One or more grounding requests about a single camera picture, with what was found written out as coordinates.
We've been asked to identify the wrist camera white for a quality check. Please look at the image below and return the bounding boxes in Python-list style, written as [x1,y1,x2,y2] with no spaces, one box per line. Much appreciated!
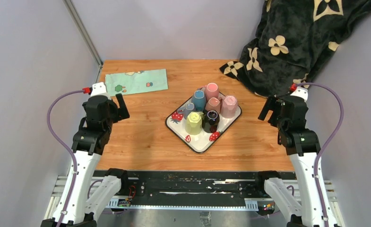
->
[290,87,308,102]
[90,82,111,100]

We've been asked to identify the grey-blue small mug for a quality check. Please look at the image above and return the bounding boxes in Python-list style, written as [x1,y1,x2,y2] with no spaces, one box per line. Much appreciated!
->
[177,102,196,119]

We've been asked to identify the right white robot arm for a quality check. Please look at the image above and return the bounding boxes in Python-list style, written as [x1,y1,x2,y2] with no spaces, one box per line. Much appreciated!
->
[255,96,339,227]

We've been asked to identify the light pink faceted mug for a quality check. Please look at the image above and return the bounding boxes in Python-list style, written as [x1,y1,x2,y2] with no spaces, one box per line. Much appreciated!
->
[220,96,238,118]

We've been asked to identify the black glossy mug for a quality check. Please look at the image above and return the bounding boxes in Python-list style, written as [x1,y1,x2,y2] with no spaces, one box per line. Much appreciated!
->
[202,110,220,133]

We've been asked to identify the black floral plush blanket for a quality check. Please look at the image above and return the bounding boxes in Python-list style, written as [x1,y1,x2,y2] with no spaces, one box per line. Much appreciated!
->
[220,0,371,97]

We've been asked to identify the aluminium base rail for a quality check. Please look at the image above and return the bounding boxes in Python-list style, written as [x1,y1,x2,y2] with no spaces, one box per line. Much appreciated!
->
[44,175,345,227]

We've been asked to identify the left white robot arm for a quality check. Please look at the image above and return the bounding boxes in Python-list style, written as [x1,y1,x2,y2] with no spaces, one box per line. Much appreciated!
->
[41,94,130,227]

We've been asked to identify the blue dotted mug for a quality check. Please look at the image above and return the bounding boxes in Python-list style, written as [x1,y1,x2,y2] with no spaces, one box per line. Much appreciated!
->
[191,90,207,112]

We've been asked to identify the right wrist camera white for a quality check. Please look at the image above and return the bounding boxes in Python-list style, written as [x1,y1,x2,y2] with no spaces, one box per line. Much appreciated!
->
[290,87,308,102]

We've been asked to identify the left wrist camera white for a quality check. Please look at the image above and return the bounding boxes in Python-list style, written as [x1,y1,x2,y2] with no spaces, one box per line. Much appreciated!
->
[90,82,111,100]

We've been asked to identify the aluminium frame post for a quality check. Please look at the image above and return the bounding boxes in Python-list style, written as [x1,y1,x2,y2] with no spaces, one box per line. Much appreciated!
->
[63,0,103,69]

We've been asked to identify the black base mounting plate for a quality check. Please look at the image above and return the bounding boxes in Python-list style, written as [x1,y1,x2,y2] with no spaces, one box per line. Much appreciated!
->
[93,170,286,208]

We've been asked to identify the strawberry print white tray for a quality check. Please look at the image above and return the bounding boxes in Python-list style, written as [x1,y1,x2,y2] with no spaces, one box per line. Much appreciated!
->
[165,97,242,153]

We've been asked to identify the pink tall mug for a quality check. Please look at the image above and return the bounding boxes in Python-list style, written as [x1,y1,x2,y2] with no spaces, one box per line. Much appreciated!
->
[204,82,219,101]

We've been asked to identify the dusty pink faceted mug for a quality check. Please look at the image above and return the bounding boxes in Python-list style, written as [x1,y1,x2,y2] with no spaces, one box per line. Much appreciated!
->
[205,97,221,114]

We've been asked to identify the yellow-green faceted mug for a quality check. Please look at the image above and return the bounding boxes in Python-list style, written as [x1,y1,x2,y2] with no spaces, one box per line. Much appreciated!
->
[185,112,204,135]

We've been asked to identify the mint green printed cloth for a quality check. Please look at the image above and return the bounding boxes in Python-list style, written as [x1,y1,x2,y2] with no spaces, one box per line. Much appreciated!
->
[105,69,168,96]

